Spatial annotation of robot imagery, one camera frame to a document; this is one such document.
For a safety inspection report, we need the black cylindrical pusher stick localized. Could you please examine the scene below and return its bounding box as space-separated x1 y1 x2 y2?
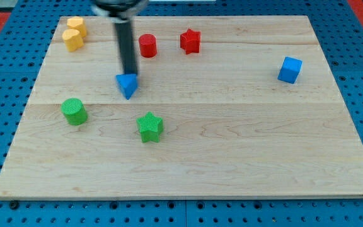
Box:
115 21 138 74

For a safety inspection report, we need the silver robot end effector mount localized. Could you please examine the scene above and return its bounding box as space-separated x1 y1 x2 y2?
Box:
90 0 149 21

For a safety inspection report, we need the blue triangle block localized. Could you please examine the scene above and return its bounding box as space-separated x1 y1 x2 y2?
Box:
115 74 138 100

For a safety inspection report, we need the red cylinder block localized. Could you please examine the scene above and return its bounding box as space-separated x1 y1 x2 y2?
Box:
139 33 157 58

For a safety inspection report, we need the yellow hexagon block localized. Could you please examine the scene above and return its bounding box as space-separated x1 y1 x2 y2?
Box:
67 16 87 37

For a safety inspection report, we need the yellow heart block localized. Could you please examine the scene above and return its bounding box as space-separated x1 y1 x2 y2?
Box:
62 29 84 52

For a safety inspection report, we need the red star block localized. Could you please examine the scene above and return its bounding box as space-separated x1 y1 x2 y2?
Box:
180 28 201 54

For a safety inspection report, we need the green cylinder block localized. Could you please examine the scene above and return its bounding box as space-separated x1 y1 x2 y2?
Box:
60 98 88 125

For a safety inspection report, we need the green star block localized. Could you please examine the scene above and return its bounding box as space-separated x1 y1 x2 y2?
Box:
136 112 164 143

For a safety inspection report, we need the wooden board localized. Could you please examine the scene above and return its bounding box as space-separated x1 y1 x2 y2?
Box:
0 16 363 201

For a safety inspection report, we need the blue cube block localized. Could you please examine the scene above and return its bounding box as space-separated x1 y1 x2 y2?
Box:
277 56 303 84

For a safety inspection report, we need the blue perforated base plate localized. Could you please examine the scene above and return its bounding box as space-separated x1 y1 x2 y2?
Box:
0 1 363 226

